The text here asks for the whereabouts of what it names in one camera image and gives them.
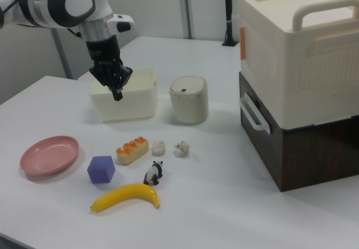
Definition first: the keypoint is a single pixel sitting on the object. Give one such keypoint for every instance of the large cream storage box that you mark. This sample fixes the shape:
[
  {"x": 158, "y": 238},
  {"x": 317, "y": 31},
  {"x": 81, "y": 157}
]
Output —
[{"x": 269, "y": 64}]

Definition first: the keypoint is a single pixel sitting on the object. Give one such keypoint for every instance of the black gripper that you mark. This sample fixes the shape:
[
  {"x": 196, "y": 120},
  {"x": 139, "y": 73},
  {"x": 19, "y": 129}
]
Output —
[{"x": 103, "y": 55}]

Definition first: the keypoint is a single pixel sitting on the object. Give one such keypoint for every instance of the yellow toy banana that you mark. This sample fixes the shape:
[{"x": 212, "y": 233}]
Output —
[{"x": 126, "y": 197}]

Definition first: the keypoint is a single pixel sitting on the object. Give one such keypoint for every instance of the dark brown wooden drawer box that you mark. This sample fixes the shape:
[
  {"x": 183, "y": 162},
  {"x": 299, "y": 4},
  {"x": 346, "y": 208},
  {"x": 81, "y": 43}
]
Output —
[{"x": 308, "y": 159}]

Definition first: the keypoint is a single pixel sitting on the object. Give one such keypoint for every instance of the black pole stand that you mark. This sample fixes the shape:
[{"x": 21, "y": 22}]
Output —
[{"x": 229, "y": 13}]

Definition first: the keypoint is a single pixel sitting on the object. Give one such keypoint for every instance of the cream open rectangular bin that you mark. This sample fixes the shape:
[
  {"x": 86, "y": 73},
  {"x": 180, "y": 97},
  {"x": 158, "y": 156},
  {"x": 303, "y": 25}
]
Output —
[{"x": 131, "y": 103}]

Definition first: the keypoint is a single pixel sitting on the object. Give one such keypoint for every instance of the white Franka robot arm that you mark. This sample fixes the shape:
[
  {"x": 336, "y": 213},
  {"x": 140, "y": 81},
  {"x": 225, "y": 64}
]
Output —
[{"x": 56, "y": 5}]

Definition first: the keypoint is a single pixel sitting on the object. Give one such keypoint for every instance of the crumpled white paper ball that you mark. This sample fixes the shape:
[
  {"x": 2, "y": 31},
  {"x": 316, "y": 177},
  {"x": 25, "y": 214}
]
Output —
[
  {"x": 159, "y": 148},
  {"x": 181, "y": 149}
]

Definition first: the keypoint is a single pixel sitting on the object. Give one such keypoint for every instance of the cream round trash can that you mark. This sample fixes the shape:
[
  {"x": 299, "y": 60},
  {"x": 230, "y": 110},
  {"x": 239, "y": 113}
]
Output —
[{"x": 189, "y": 108}]

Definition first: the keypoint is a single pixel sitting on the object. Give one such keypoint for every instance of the purple cube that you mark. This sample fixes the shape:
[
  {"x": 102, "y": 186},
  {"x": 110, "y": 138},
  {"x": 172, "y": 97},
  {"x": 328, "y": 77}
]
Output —
[{"x": 101, "y": 170}]

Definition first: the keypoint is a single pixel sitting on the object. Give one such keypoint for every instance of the toy bread with orange topping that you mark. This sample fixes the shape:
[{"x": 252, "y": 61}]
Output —
[{"x": 133, "y": 152}]

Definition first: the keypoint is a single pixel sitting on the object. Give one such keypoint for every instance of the cream trash can lid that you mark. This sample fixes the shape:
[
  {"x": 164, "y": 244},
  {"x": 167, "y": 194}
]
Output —
[{"x": 186, "y": 85}]

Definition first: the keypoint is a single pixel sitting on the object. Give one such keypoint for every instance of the orange latch on storage box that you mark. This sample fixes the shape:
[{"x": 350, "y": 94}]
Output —
[{"x": 243, "y": 44}]

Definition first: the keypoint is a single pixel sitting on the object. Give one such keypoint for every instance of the pink plastic plate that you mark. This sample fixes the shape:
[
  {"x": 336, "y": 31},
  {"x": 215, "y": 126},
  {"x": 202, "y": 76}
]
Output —
[{"x": 49, "y": 156}]

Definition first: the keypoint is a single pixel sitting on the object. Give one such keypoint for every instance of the panda figurine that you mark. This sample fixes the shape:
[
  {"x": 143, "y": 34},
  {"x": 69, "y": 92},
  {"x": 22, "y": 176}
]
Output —
[{"x": 152, "y": 174}]

